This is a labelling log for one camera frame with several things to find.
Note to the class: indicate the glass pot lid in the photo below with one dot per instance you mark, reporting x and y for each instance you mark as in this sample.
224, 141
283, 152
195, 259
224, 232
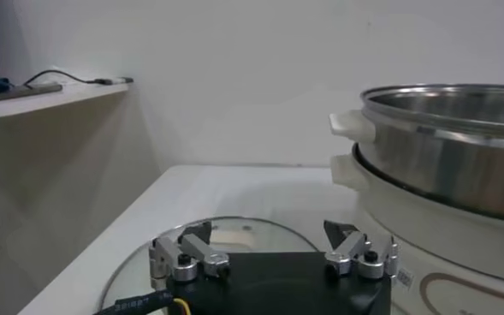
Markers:
127, 278

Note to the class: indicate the white side table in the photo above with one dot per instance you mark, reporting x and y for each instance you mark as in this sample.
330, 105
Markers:
63, 96

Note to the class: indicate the stainless steel steamer basket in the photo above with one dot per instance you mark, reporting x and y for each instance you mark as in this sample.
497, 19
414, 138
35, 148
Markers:
448, 171

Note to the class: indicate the grey usb adapter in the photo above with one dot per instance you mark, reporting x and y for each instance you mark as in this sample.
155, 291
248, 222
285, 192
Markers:
121, 80

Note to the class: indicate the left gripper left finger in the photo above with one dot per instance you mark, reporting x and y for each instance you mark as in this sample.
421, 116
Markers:
191, 250

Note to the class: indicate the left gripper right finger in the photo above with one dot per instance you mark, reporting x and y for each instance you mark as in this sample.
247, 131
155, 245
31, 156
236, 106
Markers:
354, 252

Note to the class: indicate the white electric cooker base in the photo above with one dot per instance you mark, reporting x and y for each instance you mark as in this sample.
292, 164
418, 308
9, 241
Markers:
427, 239

